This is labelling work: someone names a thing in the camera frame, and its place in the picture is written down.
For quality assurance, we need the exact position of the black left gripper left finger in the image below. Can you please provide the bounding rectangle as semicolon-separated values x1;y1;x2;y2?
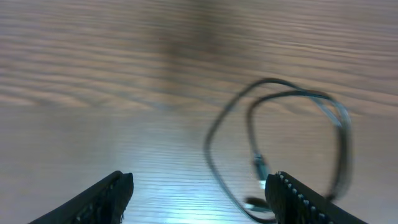
30;170;134;224

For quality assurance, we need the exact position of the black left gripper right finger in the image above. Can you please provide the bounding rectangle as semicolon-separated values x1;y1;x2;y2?
265;172;366;224

